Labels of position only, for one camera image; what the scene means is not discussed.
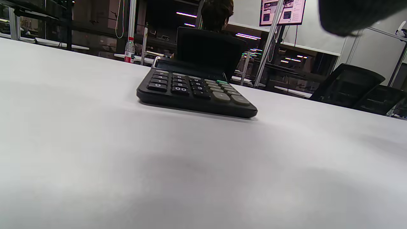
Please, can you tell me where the person's left hand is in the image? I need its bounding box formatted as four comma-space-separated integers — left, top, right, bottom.
319, 0, 407, 36

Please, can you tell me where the white aluminium frame post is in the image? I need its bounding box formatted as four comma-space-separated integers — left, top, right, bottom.
128, 0, 137, 40

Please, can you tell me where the clear plastic bottle red label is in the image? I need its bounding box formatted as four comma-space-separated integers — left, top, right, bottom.
124, 37, 136, 64

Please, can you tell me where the display screen with pink page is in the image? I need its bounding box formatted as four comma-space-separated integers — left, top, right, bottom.
259, 0, 307, 27

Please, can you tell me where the black mesh office chair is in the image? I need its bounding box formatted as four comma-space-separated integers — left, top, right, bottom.
352, 85, 407, 116
309, 63, 386, 109

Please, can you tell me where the black metal shelf rack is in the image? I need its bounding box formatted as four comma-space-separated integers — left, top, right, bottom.
0, 0, 75, 51

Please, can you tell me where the silver screen stand pole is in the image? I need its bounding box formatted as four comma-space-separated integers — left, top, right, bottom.
254, 0, 284, 87

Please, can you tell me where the black desk calculator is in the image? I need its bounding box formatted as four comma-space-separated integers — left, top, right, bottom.
136, 57, 258, 119

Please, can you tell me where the hanging light cable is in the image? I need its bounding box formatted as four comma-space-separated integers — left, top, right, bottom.
115, 0, 125, 39

